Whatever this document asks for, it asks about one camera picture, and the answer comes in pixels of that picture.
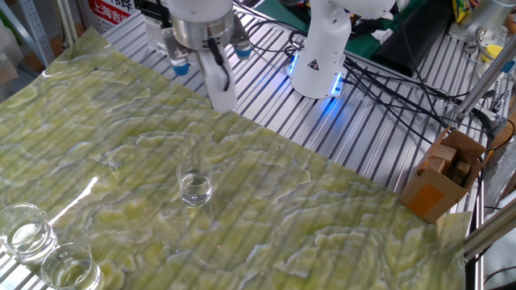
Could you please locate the green marble pattern mat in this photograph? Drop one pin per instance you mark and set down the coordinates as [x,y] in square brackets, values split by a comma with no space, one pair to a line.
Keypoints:
[282,221]

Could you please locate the thin metal pole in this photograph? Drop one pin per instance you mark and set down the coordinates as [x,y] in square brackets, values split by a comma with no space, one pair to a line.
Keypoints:
[66,24]

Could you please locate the dark green cutting mat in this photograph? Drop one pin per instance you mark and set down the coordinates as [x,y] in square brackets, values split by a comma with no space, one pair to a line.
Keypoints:
[363,44]

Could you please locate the black foam roll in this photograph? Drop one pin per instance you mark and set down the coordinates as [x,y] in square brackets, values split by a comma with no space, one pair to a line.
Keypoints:
[407,44]

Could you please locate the aluminium pole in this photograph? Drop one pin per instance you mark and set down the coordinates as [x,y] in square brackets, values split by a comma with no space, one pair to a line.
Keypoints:
[483,82]
[489,233]

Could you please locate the yellow green snack bag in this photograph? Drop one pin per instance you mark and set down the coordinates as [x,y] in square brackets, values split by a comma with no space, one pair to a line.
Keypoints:
[461,10]

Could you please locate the silver second robot arm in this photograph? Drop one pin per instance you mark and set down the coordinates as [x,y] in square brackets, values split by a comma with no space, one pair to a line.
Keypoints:
[492,14]

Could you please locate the yellow cap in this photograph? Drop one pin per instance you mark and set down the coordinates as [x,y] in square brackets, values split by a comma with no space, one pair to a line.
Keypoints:
[492,52]

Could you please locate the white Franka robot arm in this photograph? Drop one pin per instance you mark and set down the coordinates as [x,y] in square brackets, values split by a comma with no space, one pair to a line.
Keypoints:
[322,48]

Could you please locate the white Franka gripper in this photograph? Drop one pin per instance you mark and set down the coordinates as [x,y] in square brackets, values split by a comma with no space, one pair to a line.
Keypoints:
[219,96]

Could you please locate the grey perforated shelf upright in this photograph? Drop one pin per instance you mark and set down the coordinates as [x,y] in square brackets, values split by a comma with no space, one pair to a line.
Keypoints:
[36,32]

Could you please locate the grey wrist device blue cap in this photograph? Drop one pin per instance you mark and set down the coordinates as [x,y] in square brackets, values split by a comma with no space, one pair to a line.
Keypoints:
[177,56]
[242,42]

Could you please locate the small glass beaker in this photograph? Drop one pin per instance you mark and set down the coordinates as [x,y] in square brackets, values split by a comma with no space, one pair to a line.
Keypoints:
[195,193]

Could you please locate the red white sign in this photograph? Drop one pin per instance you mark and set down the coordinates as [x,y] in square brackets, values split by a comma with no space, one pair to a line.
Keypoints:
[106,12]

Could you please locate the brown cardboard box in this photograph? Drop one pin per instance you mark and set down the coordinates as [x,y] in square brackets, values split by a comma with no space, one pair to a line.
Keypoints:
[431,197]

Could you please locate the large glass beaker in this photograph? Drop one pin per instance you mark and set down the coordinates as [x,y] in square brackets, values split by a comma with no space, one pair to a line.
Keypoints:
[28,241]
[70,274]

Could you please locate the crumpled white paper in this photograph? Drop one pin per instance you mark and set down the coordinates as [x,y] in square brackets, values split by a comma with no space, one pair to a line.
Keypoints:
[382,35]

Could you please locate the wooden block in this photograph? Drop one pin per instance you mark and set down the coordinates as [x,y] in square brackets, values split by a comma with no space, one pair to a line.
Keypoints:
[461,169]
[443,152]
[435,164]

